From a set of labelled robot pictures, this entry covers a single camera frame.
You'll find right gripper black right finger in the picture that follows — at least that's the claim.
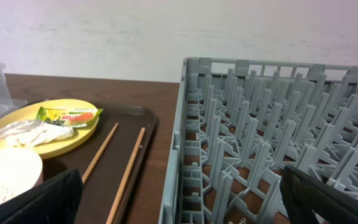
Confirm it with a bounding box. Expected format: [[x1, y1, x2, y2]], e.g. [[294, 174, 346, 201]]
[[280, 166, 358, 223]]

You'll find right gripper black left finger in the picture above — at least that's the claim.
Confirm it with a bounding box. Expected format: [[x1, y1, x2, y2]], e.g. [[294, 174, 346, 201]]
[[0, 169, 83, 224]]

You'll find yellow plate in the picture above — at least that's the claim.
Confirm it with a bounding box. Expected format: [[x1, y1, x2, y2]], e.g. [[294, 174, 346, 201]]
[[0, 99, 102, 159]]

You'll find wooden chopstick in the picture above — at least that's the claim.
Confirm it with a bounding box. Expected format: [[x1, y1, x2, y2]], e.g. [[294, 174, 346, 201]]
[[81, 123, 119, 185], [106, 128, 145, 224]]

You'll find green orange snack wrapper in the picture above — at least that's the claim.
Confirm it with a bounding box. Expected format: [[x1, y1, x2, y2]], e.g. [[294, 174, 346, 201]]
[[35, 107, 103, 128]]

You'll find grey dishwasher rack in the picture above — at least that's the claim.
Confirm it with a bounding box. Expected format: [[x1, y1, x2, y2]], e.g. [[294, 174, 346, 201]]
[[159, 57, 358, 223]]

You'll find dark brown serving tray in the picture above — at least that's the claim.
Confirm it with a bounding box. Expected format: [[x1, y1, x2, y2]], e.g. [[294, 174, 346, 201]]
[[43, 102, 158, 224]]

